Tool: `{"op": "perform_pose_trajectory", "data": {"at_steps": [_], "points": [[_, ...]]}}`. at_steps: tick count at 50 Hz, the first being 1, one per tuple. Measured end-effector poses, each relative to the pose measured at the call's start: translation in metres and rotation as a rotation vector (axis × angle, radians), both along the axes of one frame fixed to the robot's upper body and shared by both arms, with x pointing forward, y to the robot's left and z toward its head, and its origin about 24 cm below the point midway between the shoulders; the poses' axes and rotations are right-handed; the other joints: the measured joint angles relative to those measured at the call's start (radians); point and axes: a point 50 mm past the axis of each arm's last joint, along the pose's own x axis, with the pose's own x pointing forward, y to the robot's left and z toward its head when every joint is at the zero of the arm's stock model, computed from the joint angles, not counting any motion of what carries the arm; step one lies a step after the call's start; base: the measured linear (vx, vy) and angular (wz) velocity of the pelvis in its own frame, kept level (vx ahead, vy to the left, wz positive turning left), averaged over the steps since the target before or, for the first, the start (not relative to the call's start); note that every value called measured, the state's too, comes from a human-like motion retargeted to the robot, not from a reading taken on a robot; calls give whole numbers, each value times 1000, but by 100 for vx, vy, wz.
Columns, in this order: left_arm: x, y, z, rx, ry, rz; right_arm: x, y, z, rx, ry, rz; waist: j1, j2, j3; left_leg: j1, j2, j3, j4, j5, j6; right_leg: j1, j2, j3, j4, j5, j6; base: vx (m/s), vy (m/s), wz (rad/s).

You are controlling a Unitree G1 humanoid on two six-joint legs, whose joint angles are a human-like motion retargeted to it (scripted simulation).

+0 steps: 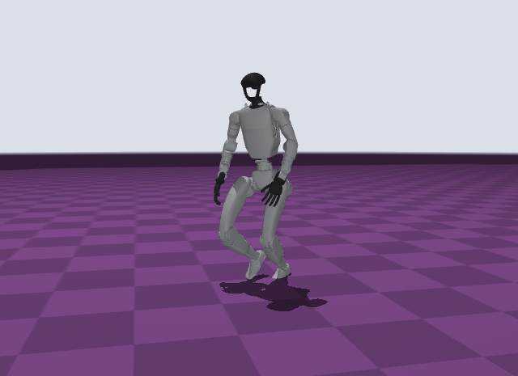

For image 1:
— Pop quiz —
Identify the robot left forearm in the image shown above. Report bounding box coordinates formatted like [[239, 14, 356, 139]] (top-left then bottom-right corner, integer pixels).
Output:
[[278, 139, 297, 181]]

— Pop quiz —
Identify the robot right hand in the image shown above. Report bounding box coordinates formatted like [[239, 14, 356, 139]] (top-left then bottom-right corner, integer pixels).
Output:
[[214, 172, 225, 205]]

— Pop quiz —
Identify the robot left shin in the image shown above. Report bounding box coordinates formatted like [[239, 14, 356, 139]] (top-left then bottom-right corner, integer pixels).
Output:
[[262, 234, 287, 270]]

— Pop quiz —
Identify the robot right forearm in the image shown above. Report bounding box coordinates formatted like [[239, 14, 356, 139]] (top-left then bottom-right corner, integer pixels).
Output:
[[218, 141, 233, 180]]

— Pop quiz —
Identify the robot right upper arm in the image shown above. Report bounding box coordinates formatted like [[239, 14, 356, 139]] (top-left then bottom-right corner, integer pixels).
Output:
[[225, 110, 240, 152]]

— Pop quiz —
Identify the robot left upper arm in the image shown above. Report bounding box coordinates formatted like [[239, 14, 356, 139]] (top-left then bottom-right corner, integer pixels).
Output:
[[270, 108, 298, 152]]

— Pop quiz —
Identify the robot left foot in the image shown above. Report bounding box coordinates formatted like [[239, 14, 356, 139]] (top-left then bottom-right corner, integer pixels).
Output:
[[272, 263, 291, 279]]

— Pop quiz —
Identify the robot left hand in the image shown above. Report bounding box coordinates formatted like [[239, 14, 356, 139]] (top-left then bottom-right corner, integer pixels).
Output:
[[261, 171, 287, 206]]

